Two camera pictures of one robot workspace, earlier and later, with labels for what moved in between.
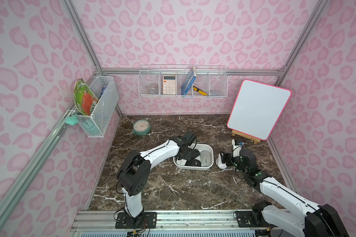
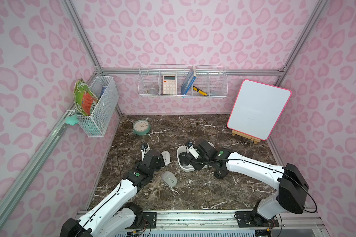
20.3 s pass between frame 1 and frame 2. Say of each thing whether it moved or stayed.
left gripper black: moved
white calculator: stayed
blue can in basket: stayed
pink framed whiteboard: stayed
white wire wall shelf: stayed
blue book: stayed
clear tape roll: stayed
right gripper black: moved
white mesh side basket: stayed
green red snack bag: stayed
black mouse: moved
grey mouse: moved
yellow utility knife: stayed
